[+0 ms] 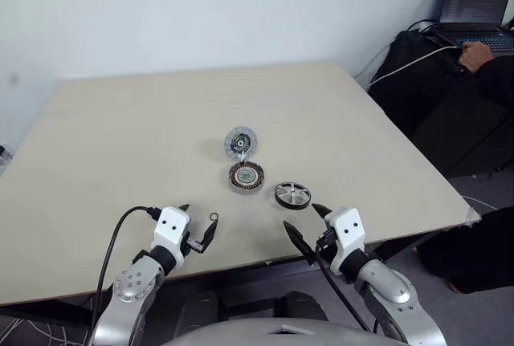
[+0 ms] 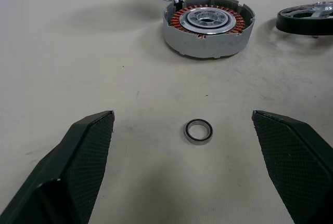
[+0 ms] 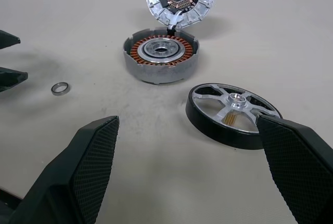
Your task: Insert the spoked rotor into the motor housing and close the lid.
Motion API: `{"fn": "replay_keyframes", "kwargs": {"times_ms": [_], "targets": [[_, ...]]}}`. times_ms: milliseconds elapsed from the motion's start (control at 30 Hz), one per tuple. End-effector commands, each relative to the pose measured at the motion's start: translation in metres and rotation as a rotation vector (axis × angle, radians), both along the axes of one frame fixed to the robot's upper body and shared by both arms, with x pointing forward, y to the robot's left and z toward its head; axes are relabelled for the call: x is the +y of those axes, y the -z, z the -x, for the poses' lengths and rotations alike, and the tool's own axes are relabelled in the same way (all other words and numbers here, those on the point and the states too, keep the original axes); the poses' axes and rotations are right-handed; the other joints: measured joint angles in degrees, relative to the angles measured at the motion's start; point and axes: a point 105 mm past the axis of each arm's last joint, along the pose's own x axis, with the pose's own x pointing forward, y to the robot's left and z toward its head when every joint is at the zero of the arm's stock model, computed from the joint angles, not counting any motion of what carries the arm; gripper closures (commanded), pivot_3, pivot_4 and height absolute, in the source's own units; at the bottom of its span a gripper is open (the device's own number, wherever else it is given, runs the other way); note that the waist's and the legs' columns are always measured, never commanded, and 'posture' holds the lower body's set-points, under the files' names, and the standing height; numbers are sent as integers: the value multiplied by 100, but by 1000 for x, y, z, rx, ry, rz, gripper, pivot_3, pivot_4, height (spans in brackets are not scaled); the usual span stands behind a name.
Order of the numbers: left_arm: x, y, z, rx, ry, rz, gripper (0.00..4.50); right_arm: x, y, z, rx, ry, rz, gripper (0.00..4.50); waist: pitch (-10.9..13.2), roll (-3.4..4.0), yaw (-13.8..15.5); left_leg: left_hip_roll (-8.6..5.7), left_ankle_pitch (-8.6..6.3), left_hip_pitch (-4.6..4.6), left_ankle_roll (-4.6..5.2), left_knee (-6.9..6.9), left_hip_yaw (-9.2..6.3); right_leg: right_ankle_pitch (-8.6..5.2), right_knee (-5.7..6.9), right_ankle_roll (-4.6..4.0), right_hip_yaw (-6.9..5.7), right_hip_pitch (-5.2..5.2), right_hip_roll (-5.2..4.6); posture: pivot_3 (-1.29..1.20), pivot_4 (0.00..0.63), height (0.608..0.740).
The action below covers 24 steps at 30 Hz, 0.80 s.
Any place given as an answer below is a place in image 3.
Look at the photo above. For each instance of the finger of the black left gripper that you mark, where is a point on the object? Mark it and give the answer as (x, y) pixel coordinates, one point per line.
(11, 78)
(7, 39)

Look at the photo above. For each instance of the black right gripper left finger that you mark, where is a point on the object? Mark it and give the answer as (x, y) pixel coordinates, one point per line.
(65, 177)

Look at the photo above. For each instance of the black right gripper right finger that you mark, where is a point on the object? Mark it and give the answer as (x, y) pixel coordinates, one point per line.
(299, 172)

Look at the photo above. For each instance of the silver motor housing copper windings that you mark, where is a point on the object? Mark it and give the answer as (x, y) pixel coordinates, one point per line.
(161, 72)

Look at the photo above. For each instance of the silver motor cover circuit board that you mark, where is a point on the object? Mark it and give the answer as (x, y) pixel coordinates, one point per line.
(203, 11)

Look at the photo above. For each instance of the black rotor silver spokes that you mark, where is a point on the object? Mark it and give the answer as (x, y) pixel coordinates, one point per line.
(208, 125)

